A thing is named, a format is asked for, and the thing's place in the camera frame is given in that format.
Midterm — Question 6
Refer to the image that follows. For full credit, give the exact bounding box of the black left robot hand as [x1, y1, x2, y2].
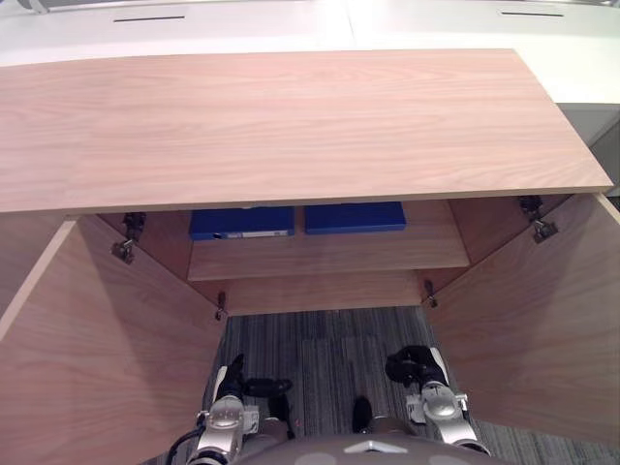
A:
[213, 353, 295, 404]

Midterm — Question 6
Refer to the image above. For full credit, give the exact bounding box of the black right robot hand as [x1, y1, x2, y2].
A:
[384, 344, 450, 389]

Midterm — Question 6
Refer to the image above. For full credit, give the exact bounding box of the wooden cabinet door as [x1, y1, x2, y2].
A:
[0, 215, 230, 465]
[418, 191, 620, 446]

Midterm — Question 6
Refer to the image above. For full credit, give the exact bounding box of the wooden cabinet shelf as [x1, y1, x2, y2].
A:
[187, 200, 472, 283]

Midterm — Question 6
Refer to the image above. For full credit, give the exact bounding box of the blue folder with white label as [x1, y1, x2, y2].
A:
[189, 206, 297, 242]

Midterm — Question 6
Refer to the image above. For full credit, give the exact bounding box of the plain blue folder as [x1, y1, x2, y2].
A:
[303, 201, 408, 237]

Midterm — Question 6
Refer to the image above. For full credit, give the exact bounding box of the light wooden office cabinet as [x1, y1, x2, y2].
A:
[0, 47, 617, 317]

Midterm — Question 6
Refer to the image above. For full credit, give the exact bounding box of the white office desk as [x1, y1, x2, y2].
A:
[0, 0, 360, 68]
[344, 0, 620, 106]

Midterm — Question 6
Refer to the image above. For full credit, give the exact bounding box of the dark right robot foot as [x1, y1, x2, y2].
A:
[351, 395, 375, 435]

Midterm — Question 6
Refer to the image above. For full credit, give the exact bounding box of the grey robot torso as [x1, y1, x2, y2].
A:
[235, 415, 488, 465]

